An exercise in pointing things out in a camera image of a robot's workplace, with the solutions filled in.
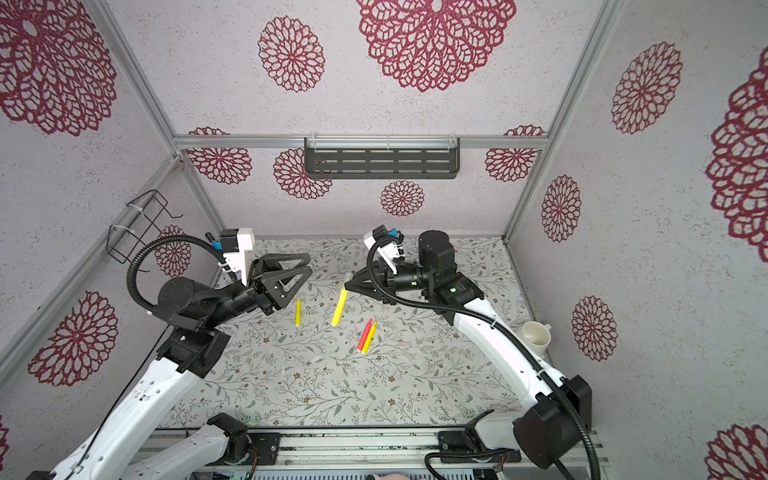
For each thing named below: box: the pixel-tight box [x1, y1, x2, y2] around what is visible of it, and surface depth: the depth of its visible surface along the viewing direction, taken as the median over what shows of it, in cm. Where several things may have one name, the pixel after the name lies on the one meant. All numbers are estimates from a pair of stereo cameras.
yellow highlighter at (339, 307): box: [331, 287, 349, 326], surface depth 63 cm
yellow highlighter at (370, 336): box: [362, 320, 379, 353], surface depth 94 cm
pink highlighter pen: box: [356, 318, 373, 352], surface depth 96 cm
